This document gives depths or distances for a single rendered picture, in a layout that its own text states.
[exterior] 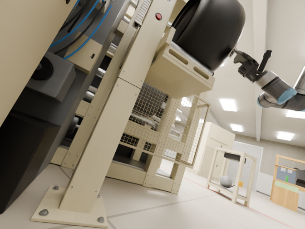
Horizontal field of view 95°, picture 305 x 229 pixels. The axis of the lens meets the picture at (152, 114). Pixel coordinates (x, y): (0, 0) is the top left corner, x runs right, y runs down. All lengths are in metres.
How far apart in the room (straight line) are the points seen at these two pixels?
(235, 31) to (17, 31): 0.92
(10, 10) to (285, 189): 7.55
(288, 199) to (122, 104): 7.19
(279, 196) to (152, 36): 7.15
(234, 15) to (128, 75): 0.66
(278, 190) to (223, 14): 6.96
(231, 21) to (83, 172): 1.05
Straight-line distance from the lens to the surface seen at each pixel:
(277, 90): 0.94
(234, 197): 2.80
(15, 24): 0.40
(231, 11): 1.01
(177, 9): 1.67
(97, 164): 0.71
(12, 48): 0.42
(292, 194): 7.51
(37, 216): 0.71
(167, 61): 0.76
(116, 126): 0.69
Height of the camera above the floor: 0.36
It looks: 12 degrees up
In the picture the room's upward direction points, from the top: 20 degrees clockwise
